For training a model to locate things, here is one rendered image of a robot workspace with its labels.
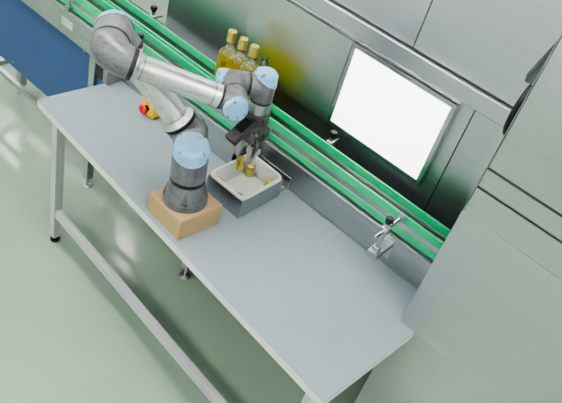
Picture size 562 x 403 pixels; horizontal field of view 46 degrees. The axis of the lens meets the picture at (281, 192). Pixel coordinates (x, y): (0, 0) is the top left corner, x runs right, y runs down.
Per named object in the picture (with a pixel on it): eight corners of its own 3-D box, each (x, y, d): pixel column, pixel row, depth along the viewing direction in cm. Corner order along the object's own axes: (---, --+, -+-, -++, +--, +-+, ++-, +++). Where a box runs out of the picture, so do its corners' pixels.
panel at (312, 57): (422, 182, 235) (461, 103, 214) (417, 186, 233) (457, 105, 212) (243, 58, 271) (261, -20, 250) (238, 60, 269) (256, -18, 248)
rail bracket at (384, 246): (390, 256, 232) (414, 209, 218) (364, 278, 221) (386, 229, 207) (380, 247, 234) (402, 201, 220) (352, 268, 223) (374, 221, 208)
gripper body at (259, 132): (268, 141, 229) (276, 112, 221) (251, 149, 223) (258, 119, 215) (252, 130, 232) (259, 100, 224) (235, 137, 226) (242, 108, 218)
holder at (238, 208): (288, 190, 251) (293, 175, 246) (237, 218, 233) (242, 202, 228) (255, 165, 258) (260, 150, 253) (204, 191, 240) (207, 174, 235)
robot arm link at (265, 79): (252, 62, 212) (278, 66, 213) (246, 91, 218) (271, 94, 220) (254, 75, 206) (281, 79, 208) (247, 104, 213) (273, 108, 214)
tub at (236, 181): (279, 195, 247) (285, 176, 242) (237, 218, 232) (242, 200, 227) (246, 169, 254) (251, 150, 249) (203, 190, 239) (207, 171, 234)
